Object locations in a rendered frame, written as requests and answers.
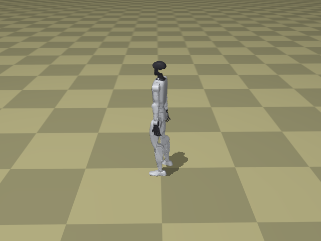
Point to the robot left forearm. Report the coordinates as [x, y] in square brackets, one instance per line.
[155, 113]

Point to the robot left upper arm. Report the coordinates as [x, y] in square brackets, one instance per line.
[156, 89]

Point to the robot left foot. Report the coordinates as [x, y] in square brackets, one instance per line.
[156, 173]

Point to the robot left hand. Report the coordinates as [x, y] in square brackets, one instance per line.
[156, 130]

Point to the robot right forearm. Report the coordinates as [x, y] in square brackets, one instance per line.
[166, 105]

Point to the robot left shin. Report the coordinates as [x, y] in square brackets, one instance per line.
[159, 157]

